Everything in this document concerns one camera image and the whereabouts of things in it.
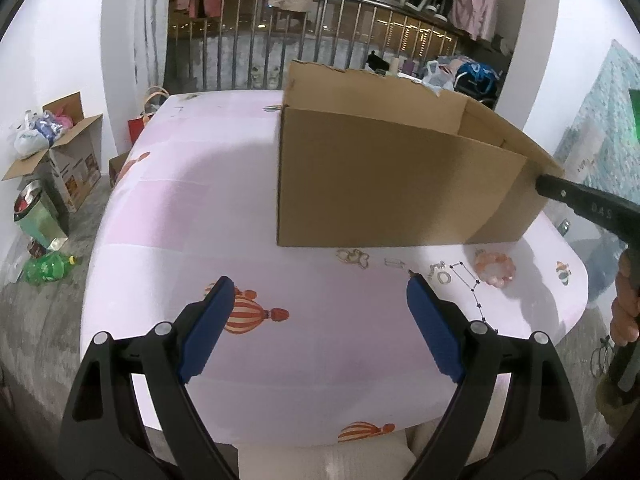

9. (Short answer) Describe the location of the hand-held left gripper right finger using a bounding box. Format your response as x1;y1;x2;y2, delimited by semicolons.
406;270;588;480

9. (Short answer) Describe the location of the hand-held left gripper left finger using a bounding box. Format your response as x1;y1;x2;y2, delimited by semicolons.
57;275;236;480

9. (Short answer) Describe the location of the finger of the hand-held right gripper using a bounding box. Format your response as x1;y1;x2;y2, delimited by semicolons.
535;173;640;251

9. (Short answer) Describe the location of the pink bead bracelet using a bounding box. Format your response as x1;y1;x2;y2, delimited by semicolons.
474;250;516;288

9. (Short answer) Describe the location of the gold butterfly hair clip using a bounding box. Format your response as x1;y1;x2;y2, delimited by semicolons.
336;247;371;267

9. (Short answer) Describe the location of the large brown cardboard box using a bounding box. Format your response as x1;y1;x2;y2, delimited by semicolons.
276;60;566;248

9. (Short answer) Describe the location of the person's right hand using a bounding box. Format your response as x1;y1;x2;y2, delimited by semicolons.
610;249;640;347

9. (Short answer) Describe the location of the pink balloon print tablecloth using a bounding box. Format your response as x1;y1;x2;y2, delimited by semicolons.
80;90;588;447

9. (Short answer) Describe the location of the green plastic bottle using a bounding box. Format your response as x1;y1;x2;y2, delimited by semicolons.
24;253;82;287

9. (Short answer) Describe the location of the blue bag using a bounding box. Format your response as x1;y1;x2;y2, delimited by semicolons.
451;59;502;100

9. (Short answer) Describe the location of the small plain cardboard box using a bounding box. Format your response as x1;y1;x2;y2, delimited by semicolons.
108;151;132;187

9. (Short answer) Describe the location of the green trash bin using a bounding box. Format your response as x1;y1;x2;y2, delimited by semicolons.
13;179;69;252

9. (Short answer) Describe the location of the clear plastic bag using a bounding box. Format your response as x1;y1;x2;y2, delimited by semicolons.
421;59;457;93

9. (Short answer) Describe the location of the open cardboard box with print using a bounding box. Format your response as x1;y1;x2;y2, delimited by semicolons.
2;91;104;214

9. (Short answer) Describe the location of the red gift bag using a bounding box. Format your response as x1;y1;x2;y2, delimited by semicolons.
127;86;172;149

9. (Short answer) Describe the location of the hanging pink shirt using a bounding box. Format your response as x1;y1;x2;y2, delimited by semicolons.
446;0;499;42

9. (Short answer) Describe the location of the white plastic bag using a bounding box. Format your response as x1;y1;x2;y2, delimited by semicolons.
12;110;52;159

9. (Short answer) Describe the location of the metal balcony railing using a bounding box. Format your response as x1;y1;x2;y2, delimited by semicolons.
169;0;463;95

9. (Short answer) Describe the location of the black bead necklace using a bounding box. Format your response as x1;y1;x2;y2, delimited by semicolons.
449;261;501;337

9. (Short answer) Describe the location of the teal printed wall cloth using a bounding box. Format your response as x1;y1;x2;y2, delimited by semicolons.
551;39;640;307

